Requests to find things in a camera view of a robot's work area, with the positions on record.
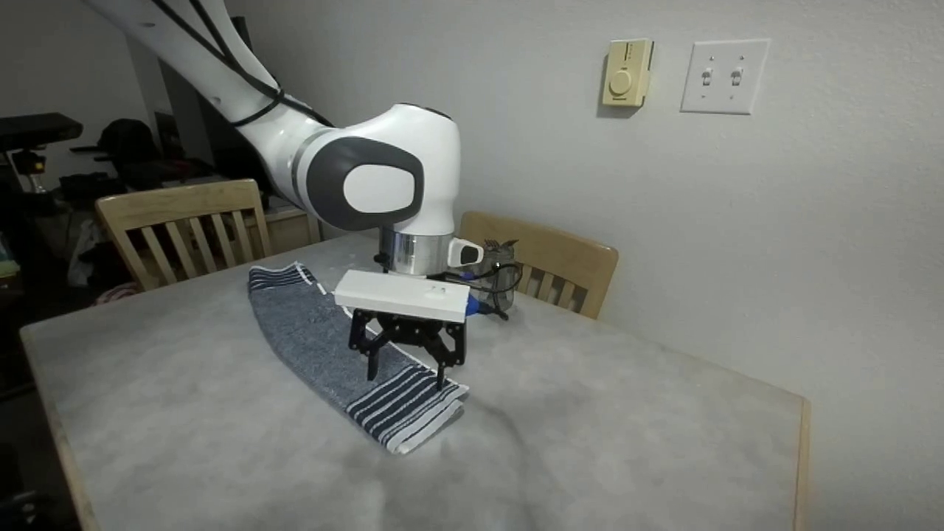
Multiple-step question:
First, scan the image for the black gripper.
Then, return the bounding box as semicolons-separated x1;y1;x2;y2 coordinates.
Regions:
349;305;470;395

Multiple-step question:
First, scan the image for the grey towel with striped ends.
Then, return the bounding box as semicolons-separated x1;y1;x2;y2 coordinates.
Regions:
244;260;471;459

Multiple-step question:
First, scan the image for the clear glass jar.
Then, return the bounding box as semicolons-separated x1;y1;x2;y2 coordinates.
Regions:
477;244;523;317

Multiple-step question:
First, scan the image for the small wooden cabinet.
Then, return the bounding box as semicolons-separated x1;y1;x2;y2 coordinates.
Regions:
263;196;324;254

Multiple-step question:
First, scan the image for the wooden dish rack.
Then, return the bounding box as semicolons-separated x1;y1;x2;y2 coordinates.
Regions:
455;208;623;322

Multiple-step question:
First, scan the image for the wooden chair with tall slats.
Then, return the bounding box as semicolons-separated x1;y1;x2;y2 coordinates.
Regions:
95;177;275;294

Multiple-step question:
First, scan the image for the black bag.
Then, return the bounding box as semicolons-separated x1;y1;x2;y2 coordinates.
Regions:
95;115;172;170

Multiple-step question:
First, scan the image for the black bench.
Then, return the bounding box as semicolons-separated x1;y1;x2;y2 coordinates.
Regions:
0;108;85;154

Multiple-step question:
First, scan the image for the cream wall thermostat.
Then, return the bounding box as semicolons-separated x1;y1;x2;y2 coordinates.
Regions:
599;34;657;111

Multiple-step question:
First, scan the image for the white double switch plate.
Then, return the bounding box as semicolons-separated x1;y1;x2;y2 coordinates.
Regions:
679;39;772;118

